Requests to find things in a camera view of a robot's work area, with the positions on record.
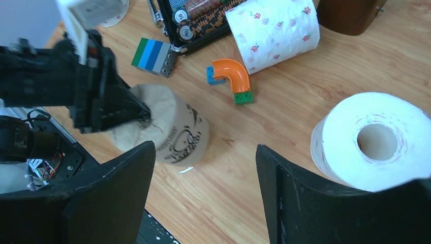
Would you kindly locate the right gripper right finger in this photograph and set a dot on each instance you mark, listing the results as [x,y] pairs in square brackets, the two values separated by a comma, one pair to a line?
[303,207]

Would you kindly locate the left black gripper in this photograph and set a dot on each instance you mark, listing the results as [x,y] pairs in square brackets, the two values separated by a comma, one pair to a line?
[97,97]

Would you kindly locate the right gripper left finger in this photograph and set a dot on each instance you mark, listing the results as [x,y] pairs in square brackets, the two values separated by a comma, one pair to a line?
[104,204]

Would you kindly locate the brown roll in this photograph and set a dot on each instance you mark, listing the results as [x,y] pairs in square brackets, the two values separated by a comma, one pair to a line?
[179,132]

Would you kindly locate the patterned paper roll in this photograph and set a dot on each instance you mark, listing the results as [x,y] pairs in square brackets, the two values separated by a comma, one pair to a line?
[373,141]
[268,32]

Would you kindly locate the green blue block toy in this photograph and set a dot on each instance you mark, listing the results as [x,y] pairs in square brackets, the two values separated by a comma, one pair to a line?
[155,57]

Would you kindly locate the white toilet paper roll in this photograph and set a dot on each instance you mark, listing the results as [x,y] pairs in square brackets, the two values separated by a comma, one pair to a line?
[117,18]

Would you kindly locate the black poker chip case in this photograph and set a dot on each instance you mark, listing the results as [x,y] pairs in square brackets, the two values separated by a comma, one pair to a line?
[187,35]

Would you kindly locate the orange curved toy piece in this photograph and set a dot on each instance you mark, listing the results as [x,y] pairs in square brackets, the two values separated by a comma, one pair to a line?
[231,70]

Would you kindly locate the patterned paper roll lying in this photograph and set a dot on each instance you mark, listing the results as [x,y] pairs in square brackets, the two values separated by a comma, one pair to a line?
[268,32]

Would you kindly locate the brown metronome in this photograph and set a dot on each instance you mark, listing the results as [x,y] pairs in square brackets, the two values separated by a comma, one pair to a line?
[348,17]

